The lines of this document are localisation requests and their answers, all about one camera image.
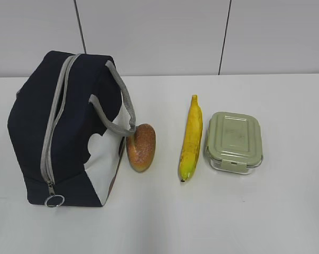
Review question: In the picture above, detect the brown bread roll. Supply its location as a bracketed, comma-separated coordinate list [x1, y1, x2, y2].
[126, 123, 156, 173]

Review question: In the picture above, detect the green lid glass container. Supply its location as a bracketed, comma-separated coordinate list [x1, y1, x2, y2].
[205, 112, 263, 175]

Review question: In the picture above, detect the navy blue lunch bag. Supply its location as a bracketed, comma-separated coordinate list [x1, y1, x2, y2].
[7, 51, 136, 207]

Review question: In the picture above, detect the yellow banana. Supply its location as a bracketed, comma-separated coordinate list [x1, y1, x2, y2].
[178, 95, 203, 183]

